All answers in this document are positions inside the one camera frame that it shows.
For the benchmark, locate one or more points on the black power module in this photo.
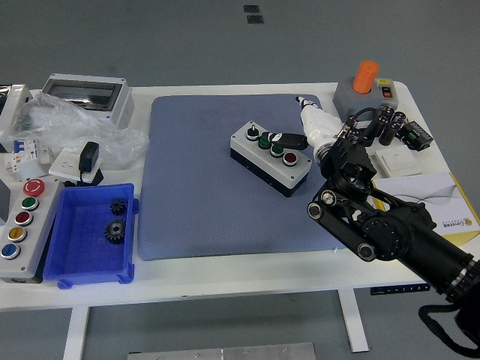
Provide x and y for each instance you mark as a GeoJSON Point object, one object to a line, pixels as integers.
{"type": "Point", "coordinates": [416, 135]}

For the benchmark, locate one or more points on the blue plastic bin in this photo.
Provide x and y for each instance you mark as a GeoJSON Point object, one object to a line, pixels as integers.
{"type": "Point", "coordinates": [86, 255]}

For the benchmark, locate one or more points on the grey switch base block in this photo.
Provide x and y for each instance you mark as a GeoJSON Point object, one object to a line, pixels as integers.
{"type": "Point", "coordinates": [347, 99]}

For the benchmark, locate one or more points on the small black bevel gear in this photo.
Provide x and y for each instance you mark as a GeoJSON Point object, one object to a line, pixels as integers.
{"type": "Point", "coordinates": [117, 207]}

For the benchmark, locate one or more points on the dark floor cover plate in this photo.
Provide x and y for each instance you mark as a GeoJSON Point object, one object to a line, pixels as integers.
{"type": "Point", "coordinates": [251, 8]}
{"type": "Point", "coordinates": [255, 19]}

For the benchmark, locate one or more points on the black power adapter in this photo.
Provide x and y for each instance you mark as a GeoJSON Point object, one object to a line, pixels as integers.
{"type": "Point", "coordinates": [89, 155]}

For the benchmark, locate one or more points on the grey metal plate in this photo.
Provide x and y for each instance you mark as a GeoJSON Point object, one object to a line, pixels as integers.
{"type": "Point", "coordinates": [221, 353]}

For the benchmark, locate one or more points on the grey four-button control box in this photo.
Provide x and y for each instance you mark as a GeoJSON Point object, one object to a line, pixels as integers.
{"type": "Point", "coordinates": [262, 165]}

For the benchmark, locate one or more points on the clear plastic bag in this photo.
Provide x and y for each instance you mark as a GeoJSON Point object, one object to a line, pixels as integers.
{"type": "Point", "coordinates": [82, 127]}

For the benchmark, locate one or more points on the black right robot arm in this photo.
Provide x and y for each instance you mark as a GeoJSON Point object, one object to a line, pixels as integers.
{"type": "Point", "coordinates": [390, 232]}

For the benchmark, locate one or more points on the white yellow cardboard box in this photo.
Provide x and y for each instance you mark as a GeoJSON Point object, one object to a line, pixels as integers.
{"type": "Point", "coordinates": [442, 195]}

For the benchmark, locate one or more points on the grey five-button control box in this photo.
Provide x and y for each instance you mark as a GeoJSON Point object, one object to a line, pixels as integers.
{"type": "Point", "coordinates": [22, 240]}

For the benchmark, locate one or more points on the blue-grey padded mat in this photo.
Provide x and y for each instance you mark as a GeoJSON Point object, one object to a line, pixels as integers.
{"type": "Point", "coordinates": [195, 187]}

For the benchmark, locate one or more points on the black table control panel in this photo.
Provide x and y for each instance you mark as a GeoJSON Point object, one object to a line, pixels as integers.
{"type": "Point", "coordinates": [399, 289]}

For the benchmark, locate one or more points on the white wall socket plate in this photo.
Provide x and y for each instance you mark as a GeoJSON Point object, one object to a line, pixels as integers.
{"type": "Point", "coordinates": [62, 165]}

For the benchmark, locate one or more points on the orange cylinder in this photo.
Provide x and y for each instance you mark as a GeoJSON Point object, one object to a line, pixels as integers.
{"type": "Point", "coordinates": [365, 77]}

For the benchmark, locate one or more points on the dark cylindrical capacitor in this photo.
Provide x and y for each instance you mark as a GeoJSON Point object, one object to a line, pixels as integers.
{"type": "Point", "coordinates": [388, 133]}
{"type": "Point", "coordinates": [399, 119]}
{"type": "Point", "coordinates": [351, 120]}
{"type": "Point", "coordinates": [388, 111]}
{"type": "Point", "coordinates": [381, 122]}

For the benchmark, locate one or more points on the white blue circuit breaker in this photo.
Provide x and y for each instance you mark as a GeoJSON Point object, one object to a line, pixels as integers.
{"type": "Point", "coordinates": [20, 153]}

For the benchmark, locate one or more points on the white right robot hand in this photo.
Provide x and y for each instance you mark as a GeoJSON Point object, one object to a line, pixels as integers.
{"type": "Point", "coordinates": [318, 123]}

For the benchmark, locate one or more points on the white table leg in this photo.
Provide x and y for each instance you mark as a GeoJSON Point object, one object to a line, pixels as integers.
{"type": "Point", "coordinates": [75, 333]}
{"type": "Point", "coordinates": [354, 322]}

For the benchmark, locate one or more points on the white wall switch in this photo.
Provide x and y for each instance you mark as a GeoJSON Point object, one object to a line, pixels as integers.
{"type": "Point", "coordinates": [399, 161]}

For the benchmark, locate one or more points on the grey enclosure with clear lid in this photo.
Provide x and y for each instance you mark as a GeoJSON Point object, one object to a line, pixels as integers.
{"type": "Point", "coordinates": [86, 93]}

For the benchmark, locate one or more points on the large black bevel gear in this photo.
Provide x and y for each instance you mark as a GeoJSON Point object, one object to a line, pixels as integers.
{"type": "Point", "coordinates": [114, 232]}

